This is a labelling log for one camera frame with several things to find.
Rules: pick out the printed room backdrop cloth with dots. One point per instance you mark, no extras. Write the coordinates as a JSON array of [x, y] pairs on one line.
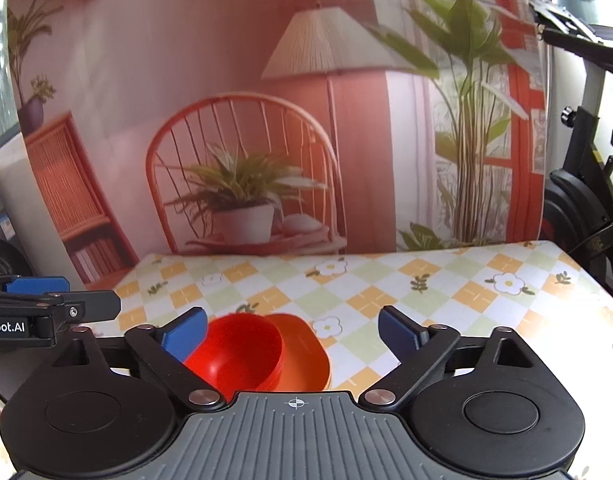
[[278, 127]]

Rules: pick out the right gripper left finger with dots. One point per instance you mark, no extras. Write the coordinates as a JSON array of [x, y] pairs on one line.
[[161, 352]]

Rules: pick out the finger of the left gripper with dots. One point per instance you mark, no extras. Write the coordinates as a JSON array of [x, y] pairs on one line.
[[35, 285]]

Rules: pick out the red bowl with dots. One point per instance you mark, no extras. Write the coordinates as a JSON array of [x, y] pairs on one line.
[[242, 352]]

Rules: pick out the washing machine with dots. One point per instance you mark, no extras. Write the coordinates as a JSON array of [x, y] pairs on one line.
[[15, 364]]

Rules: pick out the black exercise bike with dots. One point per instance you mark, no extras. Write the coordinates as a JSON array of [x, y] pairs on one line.
[[578, 197]]

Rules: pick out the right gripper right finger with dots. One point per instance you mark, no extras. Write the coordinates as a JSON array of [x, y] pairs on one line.
[[420, 350]]

